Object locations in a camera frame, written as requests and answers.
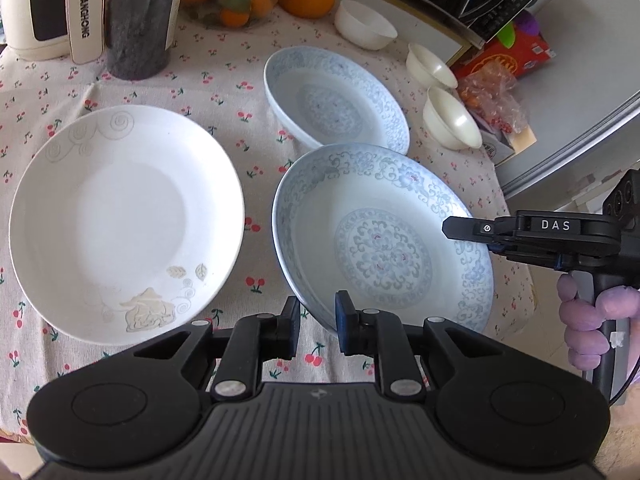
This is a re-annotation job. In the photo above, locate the cherry print tablecloth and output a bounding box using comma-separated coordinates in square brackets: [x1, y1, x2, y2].
[0, 2, 533, 443]

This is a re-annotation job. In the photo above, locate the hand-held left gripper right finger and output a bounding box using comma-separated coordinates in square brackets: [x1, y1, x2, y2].
[334, 290, 502, 403]

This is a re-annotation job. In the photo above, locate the purple toy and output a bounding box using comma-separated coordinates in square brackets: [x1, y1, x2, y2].
[514, 11, 540, 37]

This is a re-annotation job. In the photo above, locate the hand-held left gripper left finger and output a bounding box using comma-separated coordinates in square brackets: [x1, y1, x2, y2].
[132, 296, 302, 405]

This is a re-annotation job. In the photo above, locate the plastic jar with dark contents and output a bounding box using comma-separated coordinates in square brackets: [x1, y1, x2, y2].
[101, 0, 187, 81]

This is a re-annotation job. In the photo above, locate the person's right forearm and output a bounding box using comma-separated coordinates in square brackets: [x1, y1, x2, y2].
[594, 400, 640, 480]

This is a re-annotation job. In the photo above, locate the small cream bowl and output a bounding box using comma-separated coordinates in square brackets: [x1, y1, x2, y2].
[422, 85, 484, 151]

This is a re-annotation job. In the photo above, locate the blue and white carton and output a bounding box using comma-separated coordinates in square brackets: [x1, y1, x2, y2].
[480, 127, 537, 167]

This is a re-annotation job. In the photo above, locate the white plate with swirl print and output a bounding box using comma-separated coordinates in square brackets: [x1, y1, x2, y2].
[8, 105, 246, 346]

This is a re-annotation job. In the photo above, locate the person's right hand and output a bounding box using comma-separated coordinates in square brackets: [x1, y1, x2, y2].
[556, 275, 640, 372]

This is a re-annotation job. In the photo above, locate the small white bowl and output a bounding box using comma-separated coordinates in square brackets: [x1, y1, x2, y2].
[405, 42, 459, 90]

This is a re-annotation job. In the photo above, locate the plastic bag of oranges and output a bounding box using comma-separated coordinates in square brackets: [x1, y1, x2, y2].
[456, 61, 532, 137]

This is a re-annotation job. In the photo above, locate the black cable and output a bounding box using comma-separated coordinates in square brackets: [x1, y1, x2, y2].
[607, 345, 640, 407]

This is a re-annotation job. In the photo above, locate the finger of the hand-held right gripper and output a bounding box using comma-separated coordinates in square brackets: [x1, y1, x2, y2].
[442, 215, 516, 242]
[489, 240, 567, 273]

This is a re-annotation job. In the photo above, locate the green toy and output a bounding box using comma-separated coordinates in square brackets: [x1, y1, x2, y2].
[496, 24, 520, 50]

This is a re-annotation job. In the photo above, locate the red cardboard box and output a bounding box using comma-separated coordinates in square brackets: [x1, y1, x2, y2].
[450, 26, 562, 82]

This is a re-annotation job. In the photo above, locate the small blue patterned plate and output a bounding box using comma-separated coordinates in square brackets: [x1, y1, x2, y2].
[263, 45, 411, 156]

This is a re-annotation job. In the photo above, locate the white kitchen appliance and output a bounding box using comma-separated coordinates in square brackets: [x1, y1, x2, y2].
[0, 0, 110, 65]

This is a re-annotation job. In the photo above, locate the large blue patterned plate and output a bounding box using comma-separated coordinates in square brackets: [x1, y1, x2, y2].
[272, 143, 496, 334]

